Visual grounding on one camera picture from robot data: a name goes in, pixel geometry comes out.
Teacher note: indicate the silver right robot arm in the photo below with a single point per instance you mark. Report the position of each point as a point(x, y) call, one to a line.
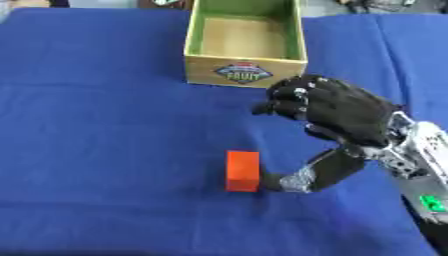
point(421, 150)

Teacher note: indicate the tan cardboard box green inside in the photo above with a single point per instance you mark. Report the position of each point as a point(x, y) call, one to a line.
point(245, 45)

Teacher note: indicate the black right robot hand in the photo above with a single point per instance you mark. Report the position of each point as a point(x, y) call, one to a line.
point(344, 110)

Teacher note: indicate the orange rectangular block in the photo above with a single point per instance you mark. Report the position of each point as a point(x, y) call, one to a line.
point(242, 170)

